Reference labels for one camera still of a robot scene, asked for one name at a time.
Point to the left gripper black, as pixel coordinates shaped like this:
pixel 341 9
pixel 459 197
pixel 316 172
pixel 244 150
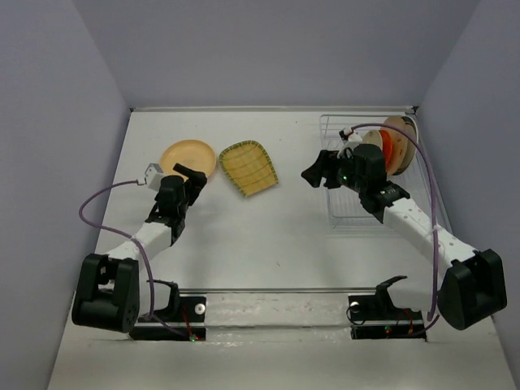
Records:
pixel 193 184

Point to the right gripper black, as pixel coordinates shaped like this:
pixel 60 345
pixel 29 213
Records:
pixel 325 166

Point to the round yellow plate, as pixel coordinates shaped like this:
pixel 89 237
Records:
pixel 193 154

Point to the small beige patterned plate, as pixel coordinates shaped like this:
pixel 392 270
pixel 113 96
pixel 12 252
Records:
pixel 373 137

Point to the orange round plate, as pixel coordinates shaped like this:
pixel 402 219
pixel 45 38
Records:
pixel 389 151

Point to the white plate green red rim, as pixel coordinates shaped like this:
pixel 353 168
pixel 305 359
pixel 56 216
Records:
pixel 411 130

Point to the beige painted plate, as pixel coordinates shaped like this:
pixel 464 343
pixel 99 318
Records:
pixel 399 143

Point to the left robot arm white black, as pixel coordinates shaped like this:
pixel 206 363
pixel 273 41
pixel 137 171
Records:
pixel 117 287

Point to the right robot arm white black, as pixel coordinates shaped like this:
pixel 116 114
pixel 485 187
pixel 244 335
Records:
pixel 468 285

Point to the green yellow woven-pattern plate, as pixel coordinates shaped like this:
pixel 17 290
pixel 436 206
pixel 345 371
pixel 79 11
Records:
pixel 249 167

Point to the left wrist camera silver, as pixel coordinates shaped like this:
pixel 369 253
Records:
pixel 153 176

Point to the white wire dish rack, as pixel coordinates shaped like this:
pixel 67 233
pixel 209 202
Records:
pixel 344 208

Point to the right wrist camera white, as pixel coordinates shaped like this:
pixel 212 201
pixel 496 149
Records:
pixel 351 140

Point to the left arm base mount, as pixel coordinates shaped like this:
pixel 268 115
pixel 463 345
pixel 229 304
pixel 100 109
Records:
pixel 177 316

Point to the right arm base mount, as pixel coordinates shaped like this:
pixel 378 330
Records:
pixel 374 317

